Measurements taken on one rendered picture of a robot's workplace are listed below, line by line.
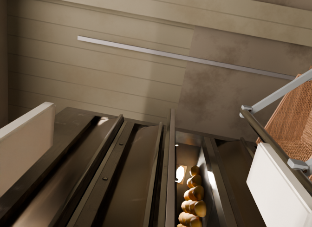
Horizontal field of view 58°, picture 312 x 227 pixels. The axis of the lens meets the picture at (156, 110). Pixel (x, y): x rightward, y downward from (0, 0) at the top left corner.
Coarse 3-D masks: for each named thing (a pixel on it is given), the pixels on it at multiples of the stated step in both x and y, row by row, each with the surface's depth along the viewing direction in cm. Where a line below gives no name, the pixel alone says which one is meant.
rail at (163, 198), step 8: (168, 112) 168; (168, 120) 153; (168, 128) 141; (168, 136) 130; (168, 144) 121; (168, 152) 114; (168, 160) 107; (160, 192) 87; (160, 200) 82; (160, 208) 78; (160, 216) 75; (160, 224) 72
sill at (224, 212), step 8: (208, 144) 169; (208, 152) 157; (208, 160) 151; (216, 160) 149; (208, 168) 147; (216, 168) 140; (216, 176) 132; (216, 184) 125; (216, 192) 122; (224, 192) 120; (216, 200) 119; (224, 200) 114; (216, 208) 117; (224, 208) 108; (224, 216) 104; (232, 216) 105; (224, 224) 102; (232, 224) 100
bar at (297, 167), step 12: (288, 84) 106; (300, 84) 106; (276, 96) 108; (240, 108) 112; (252, 108) 109; (252, 120) 96; (264, 132) 85; (276, 144) 76; (288, 156) 69; (300, 168) 63; (300, 180) 59
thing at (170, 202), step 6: (174, 114) 164; (174, 120) 153; (174, 126) 144; (174, 132) 135; (174, 138) 128; (174, 144) 121; (174, 150) 115; (174, 156) 110; (174, 162) 105; (168, 168) 101; (174, 168) 101; (168, 174) 97; (174, 174) 97; (168, 180) 93; (174, 180) 93; (168, 186) 89; (174, 186) 89; (168, 192) 86; (174, 192) 86; (168, 198) 83; (174, 198) 83; (168, 204) 80; (174, 204) 80; (168, 210) 78; (174, 210) 78; (168, 216) 75; (174, 216) 75; (168, 222) 73; (174, 222) 73
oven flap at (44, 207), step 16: (96, 128) 166; (112, 128) 154; (80, 144) 143; (96, 144) 139; (64, 160) 127; (80, 160) 124; (96, 160) 119; (48, 176) 113; (64, 176) 111; (80, 176) 104; (32, 192) 103; (48, 192) 101; (64, 192) 99; (80, 192) 98; (32, 208) 92; (48, 208) 90; (64, 208) 85; (16, 224) 85; (32, 224) 83; (48, 224) 82; (64, 224) 84
